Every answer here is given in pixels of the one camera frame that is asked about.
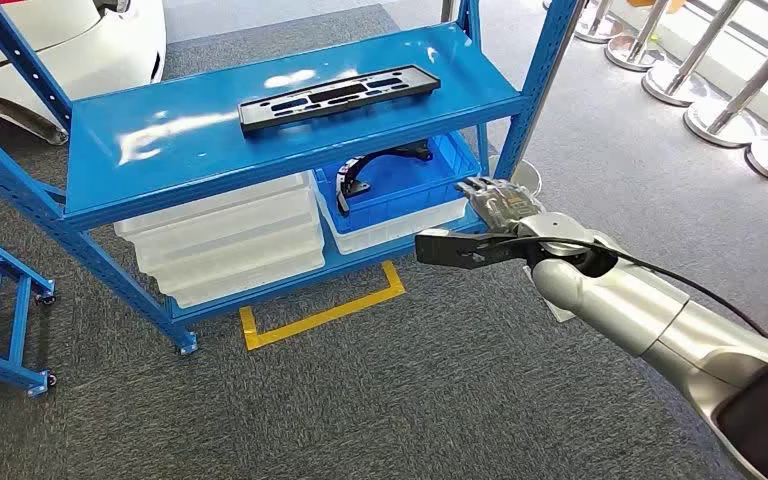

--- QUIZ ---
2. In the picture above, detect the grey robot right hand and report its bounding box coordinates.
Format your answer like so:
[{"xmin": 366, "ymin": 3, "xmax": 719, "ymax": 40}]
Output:
[{"xmin": 455, "ymin": 177, "xmax": 548, "ymax": 234}]

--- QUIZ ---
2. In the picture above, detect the black plastic plate bracket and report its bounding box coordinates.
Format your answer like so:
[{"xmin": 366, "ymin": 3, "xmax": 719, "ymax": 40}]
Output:
[{"xmin": 236, "ymin": 64, "xmax": 442, "ymax": 137}]

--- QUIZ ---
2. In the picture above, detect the black curved plastic part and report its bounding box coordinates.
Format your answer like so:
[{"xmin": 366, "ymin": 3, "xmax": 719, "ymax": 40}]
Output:
[{"xmin": 335, "ymin": 140, "xmax": 434, "ymax": 217}]

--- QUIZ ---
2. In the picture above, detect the large blue metal shelf rack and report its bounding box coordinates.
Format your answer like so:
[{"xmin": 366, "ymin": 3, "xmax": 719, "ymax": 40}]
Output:
[{"xmin": 0, "ymin": 0, "xmax": 587, "ymax": 357}]

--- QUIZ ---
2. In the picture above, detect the black-topped steel stanchion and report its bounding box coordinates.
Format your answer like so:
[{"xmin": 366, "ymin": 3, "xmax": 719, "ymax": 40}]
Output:
[{"xmin": 489, "ymin": 0, "xmax": 589, "ymax": 200}]

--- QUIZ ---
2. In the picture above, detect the blue plastic crate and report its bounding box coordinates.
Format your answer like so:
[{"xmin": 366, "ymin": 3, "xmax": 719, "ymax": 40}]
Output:
[{"xmin": 312, "ymin": 131, "xmax": 483, "ymax": 234}]

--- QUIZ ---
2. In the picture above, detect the white bin under blue crate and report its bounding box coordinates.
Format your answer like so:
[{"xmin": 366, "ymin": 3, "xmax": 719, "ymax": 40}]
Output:
[{"xmin": 317, "ymin": 192, "xmax": 471, "ymax": 257}]

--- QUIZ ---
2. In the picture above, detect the yellow floor tape marker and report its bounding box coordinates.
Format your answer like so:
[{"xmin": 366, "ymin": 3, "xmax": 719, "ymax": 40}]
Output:
[{"xmin": 239, "ymin": 260, "xmax": 406, "ymax": 352}]

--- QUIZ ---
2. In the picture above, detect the white translucent plastic bin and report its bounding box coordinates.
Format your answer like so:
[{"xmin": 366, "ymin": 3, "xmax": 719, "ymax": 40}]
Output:
[
  {"xmin": 113, "ymin": 170, "xmax": 316, "ymax": 236},
  {"xmin": 138, "ymin": 225, "xmax": 326, "ymax": 283},
  {"xmin": 158, "ymin": 251, "xmax": 327, "ymax": 310},
  {"xmin": 128, "ymin": 198, "xmax": 322, "ymax": 256}
]

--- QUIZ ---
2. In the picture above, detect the small blue wheeled rack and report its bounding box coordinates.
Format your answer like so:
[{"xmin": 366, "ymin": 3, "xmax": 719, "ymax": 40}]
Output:
[{"xmin": 0, "ymin": 220, "xmax": 58, "ymax": 399}]

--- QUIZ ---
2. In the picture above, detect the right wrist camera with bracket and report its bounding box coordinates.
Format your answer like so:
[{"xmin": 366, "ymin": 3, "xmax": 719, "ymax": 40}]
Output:
[{"xmin": 414, "ymin": 228, "xmax": 544, "ymax": 272}]

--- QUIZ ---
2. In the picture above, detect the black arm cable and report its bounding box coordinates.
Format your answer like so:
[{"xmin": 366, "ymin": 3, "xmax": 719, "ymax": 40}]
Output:
[{"xmin": 489, "ymin": 237, "xmax": 768, "ymax": 339}]

